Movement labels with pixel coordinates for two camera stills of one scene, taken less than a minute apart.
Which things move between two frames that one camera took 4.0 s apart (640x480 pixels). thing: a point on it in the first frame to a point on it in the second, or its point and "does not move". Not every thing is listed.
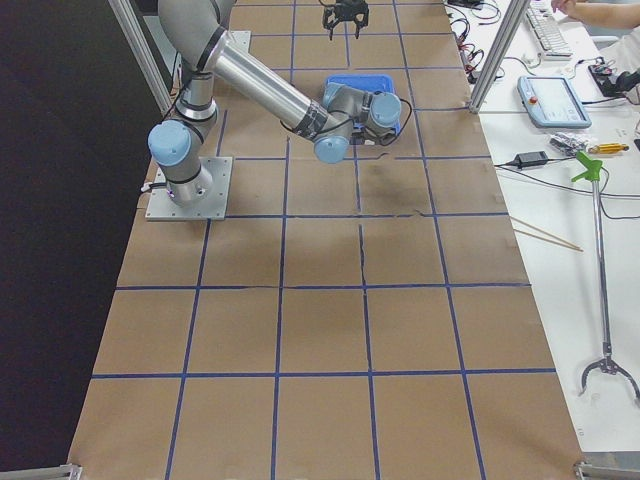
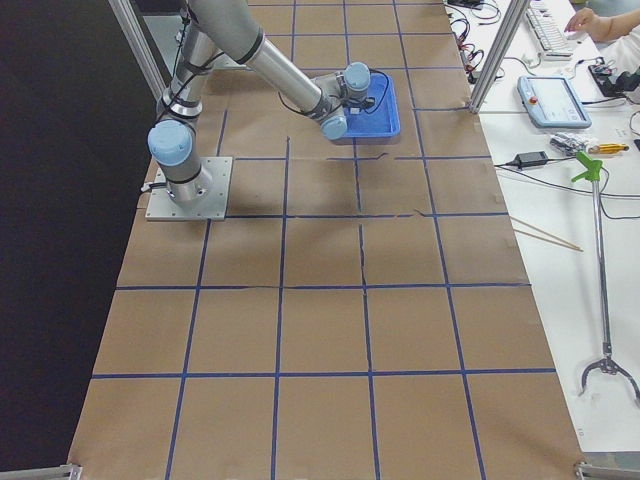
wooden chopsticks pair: x=563 y=242 does not move
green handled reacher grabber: x=592 y=172 does not move
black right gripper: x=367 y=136 to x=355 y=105
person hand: x=565 y=6 to x=600 y=28
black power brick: x=531 y=158 does not move
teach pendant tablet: x=551 y=102 does not move
